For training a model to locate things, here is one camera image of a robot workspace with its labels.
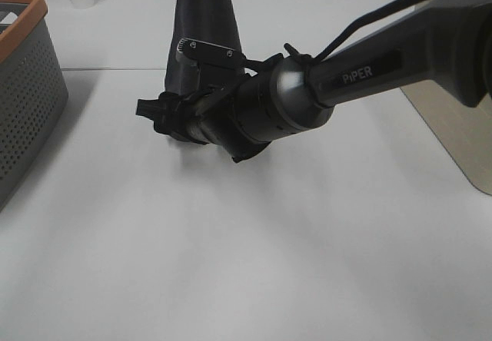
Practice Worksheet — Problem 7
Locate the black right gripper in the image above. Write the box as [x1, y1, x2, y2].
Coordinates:
[135, 87, 270, 163]

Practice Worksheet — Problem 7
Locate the dark navy towel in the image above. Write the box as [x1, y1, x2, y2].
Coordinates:
[164, 0, 247, 142]

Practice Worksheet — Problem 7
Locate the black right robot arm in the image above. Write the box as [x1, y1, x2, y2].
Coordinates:
[135, 0, 491, 162]

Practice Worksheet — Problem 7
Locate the grey perforated basket orange rim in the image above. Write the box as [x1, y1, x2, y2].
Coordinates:
[1, 0, 68, 206]

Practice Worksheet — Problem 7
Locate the beige bin grey rim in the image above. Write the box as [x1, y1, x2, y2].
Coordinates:
[399, 0, 492, 196]

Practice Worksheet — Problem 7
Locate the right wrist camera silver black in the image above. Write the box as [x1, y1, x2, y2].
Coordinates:
[175, 38, 245, 89]

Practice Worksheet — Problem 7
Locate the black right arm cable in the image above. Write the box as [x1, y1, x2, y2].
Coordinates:
[283, 0, 492, 74]

